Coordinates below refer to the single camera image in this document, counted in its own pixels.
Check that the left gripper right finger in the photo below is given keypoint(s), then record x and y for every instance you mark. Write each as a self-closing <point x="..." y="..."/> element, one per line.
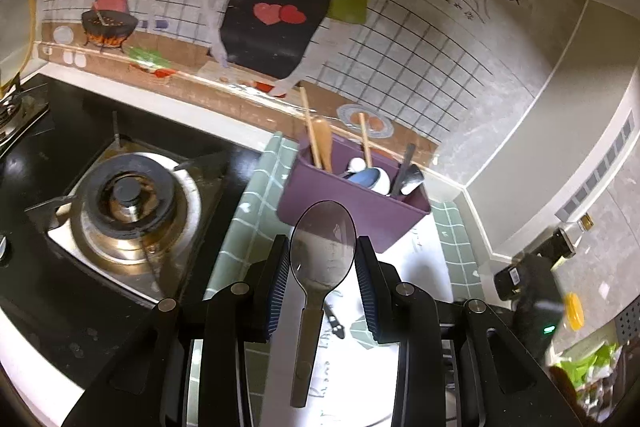
<point x="398" y="312"/>

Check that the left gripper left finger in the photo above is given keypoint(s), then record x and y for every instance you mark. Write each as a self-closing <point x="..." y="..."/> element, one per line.
<point x="243" y="312"/>

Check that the black rice paddle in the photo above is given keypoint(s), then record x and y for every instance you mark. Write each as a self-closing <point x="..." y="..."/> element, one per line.
<point x="321" y="253"/>

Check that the blue ladle spoon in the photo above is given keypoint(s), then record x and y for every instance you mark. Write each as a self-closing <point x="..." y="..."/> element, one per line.
<point x="374" y="178"/>

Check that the black slotted skimmer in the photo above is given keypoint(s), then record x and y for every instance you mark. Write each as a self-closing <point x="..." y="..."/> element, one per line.
<point x="413" y="178"/>

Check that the small white spoon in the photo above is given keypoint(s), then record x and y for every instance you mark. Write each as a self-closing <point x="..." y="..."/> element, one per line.
<point x="356" y="164"/>

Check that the wooden chopstick short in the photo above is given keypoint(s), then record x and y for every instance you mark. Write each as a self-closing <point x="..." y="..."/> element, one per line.
<point x="365" y="139"/>

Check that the wooden chopstick long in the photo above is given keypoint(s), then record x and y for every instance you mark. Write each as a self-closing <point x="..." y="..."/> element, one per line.
<point x="310" y="129"/>

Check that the wooden spoon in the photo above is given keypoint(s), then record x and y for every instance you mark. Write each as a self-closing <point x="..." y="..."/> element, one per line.
<point x="323" y="133"/>

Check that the gloved right hand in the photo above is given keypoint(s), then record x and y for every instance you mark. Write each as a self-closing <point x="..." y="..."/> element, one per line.
<point x="565" y="386"/>

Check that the yellow lid spice jar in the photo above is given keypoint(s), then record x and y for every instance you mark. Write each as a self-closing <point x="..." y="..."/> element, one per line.
<point x="574" y="312"/>

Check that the purple utensil bin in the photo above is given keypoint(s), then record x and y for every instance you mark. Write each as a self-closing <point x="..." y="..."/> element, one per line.
<point x="381" y="218"/>

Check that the black gas stove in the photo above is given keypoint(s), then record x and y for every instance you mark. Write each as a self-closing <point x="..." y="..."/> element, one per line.
<point x="106" y="209"/>

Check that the yellow rimmed glass lid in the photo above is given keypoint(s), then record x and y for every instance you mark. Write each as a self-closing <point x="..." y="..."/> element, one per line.
<point x="18" y="33"/>

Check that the grey wall vent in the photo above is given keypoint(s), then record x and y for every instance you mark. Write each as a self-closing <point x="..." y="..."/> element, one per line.
<point x="601" y="174"/>

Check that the cartoon kitchen wall sticker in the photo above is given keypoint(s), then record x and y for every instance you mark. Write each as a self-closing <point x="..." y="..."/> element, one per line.
<point x="430" y="65"/>

